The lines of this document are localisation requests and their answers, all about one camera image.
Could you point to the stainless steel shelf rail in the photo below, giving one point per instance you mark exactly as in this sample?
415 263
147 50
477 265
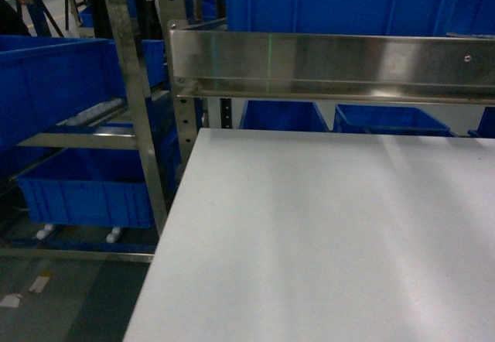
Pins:
289 66

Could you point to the blue bin left shelf upper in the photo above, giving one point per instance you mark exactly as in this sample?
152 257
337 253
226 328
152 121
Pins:
46 80

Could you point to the blue bin under shelf middle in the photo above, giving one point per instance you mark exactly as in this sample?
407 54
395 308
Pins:
387 120

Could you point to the blue bin left shelf lower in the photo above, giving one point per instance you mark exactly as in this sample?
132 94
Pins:
94 187

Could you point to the blue bin under shelf left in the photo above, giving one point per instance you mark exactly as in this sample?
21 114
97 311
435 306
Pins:
291 116

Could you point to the large blue bin on shelf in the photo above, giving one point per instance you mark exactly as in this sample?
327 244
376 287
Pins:
364 17

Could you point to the steel rack upright post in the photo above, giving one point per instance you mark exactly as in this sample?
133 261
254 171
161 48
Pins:
123 16

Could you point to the blue bin shelf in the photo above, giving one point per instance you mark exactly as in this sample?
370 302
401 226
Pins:
46 80
94 187

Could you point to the blue bin under shelf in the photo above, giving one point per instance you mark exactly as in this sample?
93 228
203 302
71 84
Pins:
291 116
387 120

